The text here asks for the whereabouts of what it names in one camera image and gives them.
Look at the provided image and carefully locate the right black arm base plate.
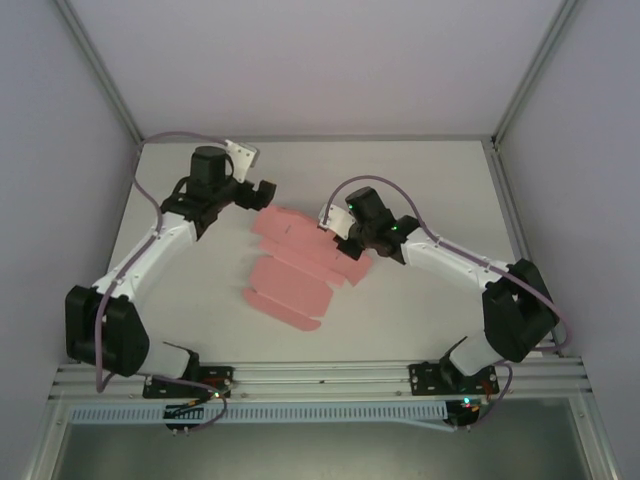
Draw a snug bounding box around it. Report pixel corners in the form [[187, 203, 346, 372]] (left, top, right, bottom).
[[408, 362, 500, 399]]

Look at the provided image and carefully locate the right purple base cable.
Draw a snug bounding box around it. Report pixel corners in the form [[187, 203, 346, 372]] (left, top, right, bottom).
[[469, 362, 514, 431]]

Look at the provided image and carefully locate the black electronics board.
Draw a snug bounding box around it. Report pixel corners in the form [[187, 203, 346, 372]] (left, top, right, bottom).
[[163, 403, 202, 435], [447, 398, 485, 432]]

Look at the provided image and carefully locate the aluminium frame post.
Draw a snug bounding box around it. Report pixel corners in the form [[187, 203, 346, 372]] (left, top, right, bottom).
[[52, 0, 147, 150], [492, 0, 584, 150]]

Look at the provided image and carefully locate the white slotted cable duct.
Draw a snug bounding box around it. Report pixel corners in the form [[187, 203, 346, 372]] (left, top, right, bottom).
[[67, 402, 450, 425]]

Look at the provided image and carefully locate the aluminium frame leg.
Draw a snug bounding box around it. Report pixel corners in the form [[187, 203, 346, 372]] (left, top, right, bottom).
[[19, 397, 74, 480], [569, 394, 626, 480]]

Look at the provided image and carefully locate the pink paper box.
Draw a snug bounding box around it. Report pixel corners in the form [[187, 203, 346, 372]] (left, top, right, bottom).
[[243, 205, 374, 333]]

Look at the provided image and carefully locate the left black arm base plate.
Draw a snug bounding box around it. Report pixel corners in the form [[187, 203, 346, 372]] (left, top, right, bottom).
[[142, 364, 236, 400]]

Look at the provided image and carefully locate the aluminium rail beam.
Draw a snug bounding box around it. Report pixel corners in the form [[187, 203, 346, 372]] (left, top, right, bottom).
[[49, 352, 594, 401]]

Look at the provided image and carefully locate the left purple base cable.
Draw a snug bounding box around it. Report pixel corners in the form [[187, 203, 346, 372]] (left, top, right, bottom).
[[163, 377, 229, 432]]

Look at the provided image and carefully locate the aluminium side rail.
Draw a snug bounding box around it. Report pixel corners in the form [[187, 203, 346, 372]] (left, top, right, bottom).
[[482, 139, 564, 359]]

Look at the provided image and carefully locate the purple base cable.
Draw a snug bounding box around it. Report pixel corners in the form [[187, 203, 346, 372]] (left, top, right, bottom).
[[163, 377, 229, 432], [469, 362, 514, 431]]

